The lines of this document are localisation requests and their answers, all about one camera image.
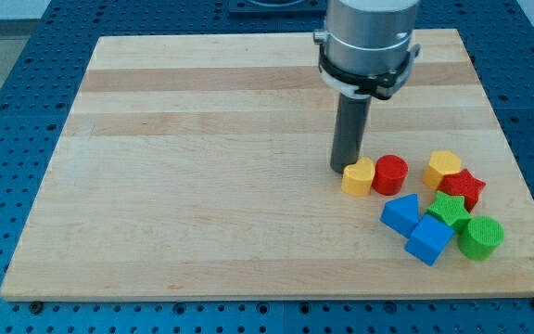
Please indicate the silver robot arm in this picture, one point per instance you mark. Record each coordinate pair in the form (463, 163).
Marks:
(364, 46)

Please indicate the wooden board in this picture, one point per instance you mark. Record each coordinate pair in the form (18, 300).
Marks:
(196, 168)

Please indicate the yellow heart block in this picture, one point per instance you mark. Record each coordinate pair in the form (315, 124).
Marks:
(358, 177)

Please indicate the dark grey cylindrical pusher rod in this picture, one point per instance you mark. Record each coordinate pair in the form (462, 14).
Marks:
(349, 129)

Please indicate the red cylinder block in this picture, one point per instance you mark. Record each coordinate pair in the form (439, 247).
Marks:
(390, 173)

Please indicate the blue triangle block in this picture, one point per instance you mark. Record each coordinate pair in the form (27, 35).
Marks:
(401, 214)

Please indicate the yellow hexagon block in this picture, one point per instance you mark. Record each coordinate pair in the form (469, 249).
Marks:
(440, 163)

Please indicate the blue cube block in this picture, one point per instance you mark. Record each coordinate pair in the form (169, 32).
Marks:
(429, 239)

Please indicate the green star block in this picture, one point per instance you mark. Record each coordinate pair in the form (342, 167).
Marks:
(450, 210)

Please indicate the red star block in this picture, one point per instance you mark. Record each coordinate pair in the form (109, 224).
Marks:
(463, 184)

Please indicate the green cylinder block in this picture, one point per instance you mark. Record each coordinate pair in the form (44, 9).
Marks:
(480, 238)

